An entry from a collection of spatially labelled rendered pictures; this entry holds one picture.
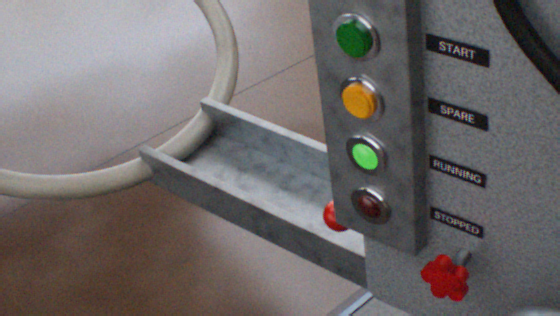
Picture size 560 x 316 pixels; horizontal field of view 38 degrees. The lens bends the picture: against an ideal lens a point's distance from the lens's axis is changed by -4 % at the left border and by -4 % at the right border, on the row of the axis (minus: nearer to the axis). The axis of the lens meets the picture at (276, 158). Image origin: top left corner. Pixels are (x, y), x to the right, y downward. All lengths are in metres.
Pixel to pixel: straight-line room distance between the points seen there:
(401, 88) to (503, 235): 0.14
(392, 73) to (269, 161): 0.47
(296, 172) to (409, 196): 0.38
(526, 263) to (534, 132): 0.12
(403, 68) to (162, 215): 2.14
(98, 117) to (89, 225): 0.60
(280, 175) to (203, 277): 1.45
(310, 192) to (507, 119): 0.45
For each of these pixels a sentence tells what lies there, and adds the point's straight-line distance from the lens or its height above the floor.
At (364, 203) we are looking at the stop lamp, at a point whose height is 1.29.
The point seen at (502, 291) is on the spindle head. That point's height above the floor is 1.23.
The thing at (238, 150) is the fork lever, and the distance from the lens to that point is 1.03.
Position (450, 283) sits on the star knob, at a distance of 0.62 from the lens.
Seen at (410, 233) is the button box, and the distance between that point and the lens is 0.65.
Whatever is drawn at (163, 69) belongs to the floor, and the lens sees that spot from 3.34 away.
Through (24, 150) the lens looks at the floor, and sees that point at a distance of 3.14.
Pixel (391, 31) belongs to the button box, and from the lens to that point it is 0.54.
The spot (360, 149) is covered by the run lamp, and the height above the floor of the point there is 1.35.
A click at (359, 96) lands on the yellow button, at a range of 0.57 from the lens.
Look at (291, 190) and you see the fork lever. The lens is 0.96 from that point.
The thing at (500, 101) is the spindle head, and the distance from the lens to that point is 0.55.
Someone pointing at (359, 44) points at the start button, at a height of 1.44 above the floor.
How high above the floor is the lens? 1.73
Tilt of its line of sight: 39 degrees down
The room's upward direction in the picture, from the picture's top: 10 degrees counter-clockwise
